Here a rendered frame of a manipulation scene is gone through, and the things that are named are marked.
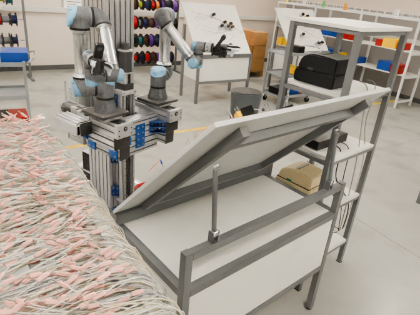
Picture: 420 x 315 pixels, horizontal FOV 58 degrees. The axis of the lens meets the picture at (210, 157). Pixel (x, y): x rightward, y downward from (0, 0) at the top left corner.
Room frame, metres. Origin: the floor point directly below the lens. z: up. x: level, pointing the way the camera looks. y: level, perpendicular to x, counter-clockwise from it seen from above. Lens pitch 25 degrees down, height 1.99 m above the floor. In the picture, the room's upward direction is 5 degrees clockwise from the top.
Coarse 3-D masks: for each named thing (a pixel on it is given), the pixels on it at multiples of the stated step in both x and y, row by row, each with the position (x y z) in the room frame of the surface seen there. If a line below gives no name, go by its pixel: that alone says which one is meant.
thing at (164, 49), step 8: (168, 8) 2.93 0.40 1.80; (160, 32) 2.93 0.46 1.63; (160, 40) 2.93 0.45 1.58; (168, 40) 2.92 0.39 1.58; (160, 48) 2.92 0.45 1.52; (168, 48) 2.93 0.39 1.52; (160, 56) 2.92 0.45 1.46; (168, 56) 2.93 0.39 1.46; (160, 64) 2.90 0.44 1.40; (168, 64) 2.91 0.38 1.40; (168, 72) 2.89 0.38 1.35
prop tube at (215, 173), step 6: (216, 174) 1.34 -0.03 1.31; (216, 180) 1.34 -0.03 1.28; (216, 186) 1.34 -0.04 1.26; (216, 192) 1.33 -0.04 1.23; (216, 198) 1.33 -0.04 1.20; (216, 204) 1.33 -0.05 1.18; (216, 210) 1.33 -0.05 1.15; (216, 216) 1.33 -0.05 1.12; (216, 222) 1.33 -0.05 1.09; (216, 228) 1.33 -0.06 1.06; (216, 234) 1.32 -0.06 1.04
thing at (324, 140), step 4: (328, 132) 2.50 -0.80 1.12; (340, 132) 2.52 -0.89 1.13; (344, 132) 2.53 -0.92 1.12; (320, 136) 2.41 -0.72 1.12; (324, 136) 2.41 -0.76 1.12; (328, 136) 2.42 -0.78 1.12; (340, 136) 2.46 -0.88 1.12; (344, 136) 2.50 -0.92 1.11; (312, 140) 2.33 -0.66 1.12; (316, 140) 2.33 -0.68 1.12; (320, 140) 2.33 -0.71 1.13; (324, 140) 2.34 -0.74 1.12; (328, 140) 2.37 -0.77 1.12; (340, 140) 2.47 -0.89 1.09; (344, 140) 2.51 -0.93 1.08; (308, 144) 2.35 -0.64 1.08; (312, 144) 2.32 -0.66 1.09; (316, 144) 2.30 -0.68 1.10; (320, 144) 2.31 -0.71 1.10; (324, 144) 2.34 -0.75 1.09; (328, 144) 2.37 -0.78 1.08; (312, 148) 2.32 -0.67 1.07; (316, 148) 2.30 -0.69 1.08; (320, 148) 2.31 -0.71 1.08
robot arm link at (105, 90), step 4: (100, 84) 2.35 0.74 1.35; (104, 84) 2.36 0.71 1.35; (108, 84) 2.37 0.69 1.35; (112, 84) 2.39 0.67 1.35; (96, 88) 2.33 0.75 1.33; (100, 88) 2.34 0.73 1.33; (104, 88) 2.35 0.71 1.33; (108, 88) 2.37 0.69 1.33; (112, 88) 2.40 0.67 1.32; (96, 92) 2.33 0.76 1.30; (100, 92) 2.35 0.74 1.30; (104, 92) 2.36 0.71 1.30; (108, 92) 2.37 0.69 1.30; (112, 92) 2.40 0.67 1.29; (96, 96) 2.38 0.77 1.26; (100, 96) 2.36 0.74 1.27; (104, 96) 2.36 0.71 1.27; (108, 96) 2.37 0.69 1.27; (112, 96) 2.39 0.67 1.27
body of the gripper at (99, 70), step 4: (88, 60) 2.00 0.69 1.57; (96, 60) 1.93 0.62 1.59; (100, 60) 1.94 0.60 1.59; (104, 60) 1.97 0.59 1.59; (88, 64) 2.01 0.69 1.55; (96, 64) 1.93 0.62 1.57; (100, 64) 1.93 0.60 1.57; (96, 68) 1.93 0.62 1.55; (100, 68) 1.94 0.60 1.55; (92, 72) 1.91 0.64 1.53; (96, 72) 1.92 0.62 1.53; (100, 72) 1.93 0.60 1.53; (104, 72) 1.95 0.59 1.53; (104, 76) 1.94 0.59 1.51
